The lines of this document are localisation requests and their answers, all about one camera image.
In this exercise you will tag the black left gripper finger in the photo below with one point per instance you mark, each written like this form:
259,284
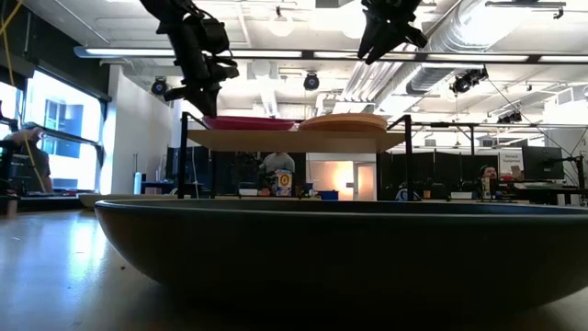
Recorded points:
177,94
206,103

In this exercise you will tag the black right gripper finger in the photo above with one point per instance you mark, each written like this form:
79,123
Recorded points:
369,39
383,46

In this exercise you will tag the magenta red plate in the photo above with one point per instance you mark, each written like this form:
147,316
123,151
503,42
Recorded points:
248,124

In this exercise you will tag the peach plate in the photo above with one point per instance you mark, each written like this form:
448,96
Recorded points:
344,123

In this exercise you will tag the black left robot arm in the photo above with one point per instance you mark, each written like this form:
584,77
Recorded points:
165,11

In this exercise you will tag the black ceiling spotlight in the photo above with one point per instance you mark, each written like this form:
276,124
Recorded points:
311,82
466,82
510,117
159,86

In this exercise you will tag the long ceiling light strip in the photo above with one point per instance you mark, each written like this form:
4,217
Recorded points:
257,53

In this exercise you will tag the person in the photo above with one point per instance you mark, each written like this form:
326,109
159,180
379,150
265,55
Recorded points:
39,161
278,163
489,174

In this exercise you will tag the pale standing cylinder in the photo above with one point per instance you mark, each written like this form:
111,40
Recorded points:
137,183

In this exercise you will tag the yellow printed box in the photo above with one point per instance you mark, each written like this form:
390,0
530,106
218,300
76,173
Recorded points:
284,181

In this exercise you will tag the white door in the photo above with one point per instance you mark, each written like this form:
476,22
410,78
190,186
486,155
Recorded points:
365,181

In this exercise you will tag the blue bin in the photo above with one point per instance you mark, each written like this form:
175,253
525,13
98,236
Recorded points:
329,196

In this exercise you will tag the white printed sign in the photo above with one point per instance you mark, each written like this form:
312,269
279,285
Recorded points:
511,163

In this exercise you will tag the tan carton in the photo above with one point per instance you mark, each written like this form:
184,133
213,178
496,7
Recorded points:
486,187

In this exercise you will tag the black computer monitor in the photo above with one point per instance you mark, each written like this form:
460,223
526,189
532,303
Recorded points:
542,163

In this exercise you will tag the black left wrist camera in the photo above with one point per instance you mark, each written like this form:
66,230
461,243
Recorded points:
213,36

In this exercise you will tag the silver ventilation duct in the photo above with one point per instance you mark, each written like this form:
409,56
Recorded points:
459,27

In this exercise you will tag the black aluminium table frame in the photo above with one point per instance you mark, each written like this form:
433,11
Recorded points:
55,203

